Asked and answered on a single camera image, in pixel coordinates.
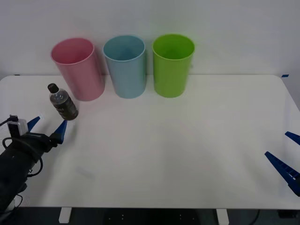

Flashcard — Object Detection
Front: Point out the pale blue plastic bin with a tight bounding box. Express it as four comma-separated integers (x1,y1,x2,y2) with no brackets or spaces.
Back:
103,35,147,99

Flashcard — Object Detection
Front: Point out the white table leg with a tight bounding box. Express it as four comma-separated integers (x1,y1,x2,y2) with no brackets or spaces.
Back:
216,208,229,225
58,207,72,224

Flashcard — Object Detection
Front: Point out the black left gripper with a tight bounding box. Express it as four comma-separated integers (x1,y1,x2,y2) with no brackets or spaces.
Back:
20,116,69,163

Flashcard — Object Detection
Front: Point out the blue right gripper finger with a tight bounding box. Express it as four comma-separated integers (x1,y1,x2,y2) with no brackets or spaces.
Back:
264,151,300,197
284,131,300,145

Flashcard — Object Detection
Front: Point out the dark bottle with black cap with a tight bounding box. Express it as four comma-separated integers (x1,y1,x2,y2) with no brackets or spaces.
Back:
47,83,79,121

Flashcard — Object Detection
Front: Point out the pink plastic bin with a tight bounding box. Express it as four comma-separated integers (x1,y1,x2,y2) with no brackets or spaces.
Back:
51,37,105,102

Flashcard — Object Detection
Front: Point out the green plastic bin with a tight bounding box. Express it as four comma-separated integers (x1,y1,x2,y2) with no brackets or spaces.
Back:
151,34,195,98

